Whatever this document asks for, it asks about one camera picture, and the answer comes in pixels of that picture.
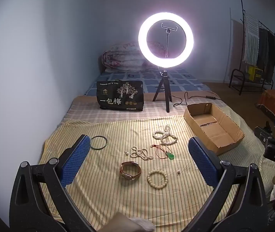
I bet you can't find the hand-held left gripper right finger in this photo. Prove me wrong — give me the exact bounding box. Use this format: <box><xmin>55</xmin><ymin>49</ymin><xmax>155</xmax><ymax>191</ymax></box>
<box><xmin>188</xmin><ymin>136</ymin><xmax>271</xmax><ymax>232</ymax></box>

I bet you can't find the folded floral quilt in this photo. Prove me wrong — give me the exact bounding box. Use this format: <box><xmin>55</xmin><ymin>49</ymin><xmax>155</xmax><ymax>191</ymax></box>
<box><xmin>101</xmin><ymin>41</ymin><xmax>167</xmax><ymax>73</ymax></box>

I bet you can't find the cardboard box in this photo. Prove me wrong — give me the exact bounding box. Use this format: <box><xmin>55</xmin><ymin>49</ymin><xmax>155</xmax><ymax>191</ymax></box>
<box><xmin>183</xmin><ymin>103</ymin><xmax>245</xmax><ymax>156</ymax></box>

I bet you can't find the metal phone holder clamp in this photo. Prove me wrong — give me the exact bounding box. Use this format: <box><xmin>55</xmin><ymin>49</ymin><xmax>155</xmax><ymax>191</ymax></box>
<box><xmin>160</xmin><ymin>23</ymin><xmax>178</xmax><ymax>58</ymax></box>

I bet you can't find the orange cloth covered furniture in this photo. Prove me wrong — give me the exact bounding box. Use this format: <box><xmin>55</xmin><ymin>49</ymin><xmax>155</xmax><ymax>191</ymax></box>
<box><xmin>256</xmin><ymin>82</ymin><xmax>275</xmax><ymax>121</ymax></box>

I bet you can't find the black ring light cable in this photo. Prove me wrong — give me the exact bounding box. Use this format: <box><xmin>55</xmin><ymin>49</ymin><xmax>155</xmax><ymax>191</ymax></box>
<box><xmin>170</xmin><ymin>92</ymin><xmax>217</xmax><ymax>108</ymax></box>

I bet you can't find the small pearl necklace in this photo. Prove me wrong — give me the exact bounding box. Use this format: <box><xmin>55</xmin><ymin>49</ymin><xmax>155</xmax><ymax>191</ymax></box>
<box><xmin>130</xmin><ymin>146</ymin><xmax>154</xmax><ymax>160</ymax></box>

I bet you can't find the black printed snack bag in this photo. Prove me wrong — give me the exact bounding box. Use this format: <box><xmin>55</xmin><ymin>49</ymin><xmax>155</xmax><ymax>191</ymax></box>
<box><xmin>96</xmin><ymin>80</ymin><xmax>145</xmax><ymax>112</ymax></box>

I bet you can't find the cream bead bracelet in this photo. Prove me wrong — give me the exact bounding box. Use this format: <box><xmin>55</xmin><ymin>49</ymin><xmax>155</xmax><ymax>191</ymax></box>
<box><xmin>147</xmin><ymin>170</ymin><xmax>169</xmax><ymax>186</ymax></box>

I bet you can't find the person's beige clothing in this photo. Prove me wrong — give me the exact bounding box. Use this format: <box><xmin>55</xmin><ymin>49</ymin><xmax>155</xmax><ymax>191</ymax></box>
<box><xmin>99</xmin><ymin>212</ymin><xmax>156</xmax><ymax>232</ymax></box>

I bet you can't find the yellow striped cloth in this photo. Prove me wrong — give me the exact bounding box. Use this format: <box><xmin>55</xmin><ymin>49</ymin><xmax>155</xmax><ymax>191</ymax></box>
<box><xmin>38</xmin><ymin>106</ymin><xmax>275</xmax><ymax>232</ymax></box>

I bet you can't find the brown strap wristwatch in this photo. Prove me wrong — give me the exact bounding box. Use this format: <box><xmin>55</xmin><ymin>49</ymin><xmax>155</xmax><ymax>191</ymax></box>
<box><xmin>120</xmin><ymin>161</ymin><xmax>142</xmax><ymax>180</ymax></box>

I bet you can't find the blue patterned bed sheet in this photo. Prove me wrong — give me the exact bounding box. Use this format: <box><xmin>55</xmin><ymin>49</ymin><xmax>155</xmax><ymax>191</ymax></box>
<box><xmin>84</xmin><ymin>68</ymin><xmax>212</xmax><ymax>96</ymax></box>

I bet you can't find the yellow box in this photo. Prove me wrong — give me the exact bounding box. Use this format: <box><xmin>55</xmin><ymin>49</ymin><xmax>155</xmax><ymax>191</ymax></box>
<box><xmin>248</xmin><ymin>66</ymin><xmax>264</xmax><ymax>81</ymax></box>

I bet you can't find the red cord jade pendant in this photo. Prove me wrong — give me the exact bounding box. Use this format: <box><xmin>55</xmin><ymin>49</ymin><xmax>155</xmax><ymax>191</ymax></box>
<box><xmin>151</xmin><ymin>144</ymin><xmax>175</xmax><ymax>161</ymax></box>

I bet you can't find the white ring light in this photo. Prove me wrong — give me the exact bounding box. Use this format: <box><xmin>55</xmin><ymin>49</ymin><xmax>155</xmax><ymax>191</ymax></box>
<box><xmin>138</xmin><ymin>11</ymin><xmax>194</xmax><ymax>66</ymax></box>

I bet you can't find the black metal clothes rack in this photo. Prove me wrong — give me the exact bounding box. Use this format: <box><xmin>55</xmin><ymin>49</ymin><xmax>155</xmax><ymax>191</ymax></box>
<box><xmin>229</xmin><ymin>0</ymin><xmax>275</xmax><ymax>96</ymax></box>

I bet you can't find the multi-strand pearl necklace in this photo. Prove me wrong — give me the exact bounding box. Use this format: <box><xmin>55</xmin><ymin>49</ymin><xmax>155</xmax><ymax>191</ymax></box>
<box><xmin>152</xmin><ymin>124</ymin><xmax>179</xmax><ymax>146</ymax></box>

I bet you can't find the black tripod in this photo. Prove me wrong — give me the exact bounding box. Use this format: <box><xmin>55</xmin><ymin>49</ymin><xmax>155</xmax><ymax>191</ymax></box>
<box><xmin>152</xmin><ymin>66</ymin><xmax>174</xmax><ymax>113</ymax></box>

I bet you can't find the dark hanging garment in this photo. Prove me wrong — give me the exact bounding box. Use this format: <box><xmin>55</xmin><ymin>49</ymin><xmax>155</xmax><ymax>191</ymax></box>
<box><xmin>266</xmin><ymin>30</ymin><xmax>275</xmax><ymax>83</ymax></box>

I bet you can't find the green bangle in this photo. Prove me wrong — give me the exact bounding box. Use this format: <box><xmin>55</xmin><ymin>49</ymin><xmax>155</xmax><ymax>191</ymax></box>
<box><xmin>90</xmin><ymin>136</ymin><xmax>109</xmax><ymax>149</ymax></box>

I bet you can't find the white striped hanging garment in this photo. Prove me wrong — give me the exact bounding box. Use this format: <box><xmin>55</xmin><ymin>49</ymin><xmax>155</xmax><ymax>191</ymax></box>
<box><xmin>243</xmin><ymin>13</ymin><xmax>260</xmax><ymax>66</ymax></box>

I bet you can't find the grey hanging garment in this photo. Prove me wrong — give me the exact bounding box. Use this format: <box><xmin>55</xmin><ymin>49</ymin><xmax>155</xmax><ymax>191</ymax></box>
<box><xmin>257</xmin><ymin>28</ymin><xmax>269</xmax><ymax>70</ymax></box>

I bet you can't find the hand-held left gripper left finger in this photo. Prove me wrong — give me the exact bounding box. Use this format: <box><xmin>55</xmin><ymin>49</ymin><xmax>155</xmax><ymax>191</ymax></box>
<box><xmin>9</xmin><ymin>134</ymin><xmax>91</xmax><ymax>232</ymax></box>

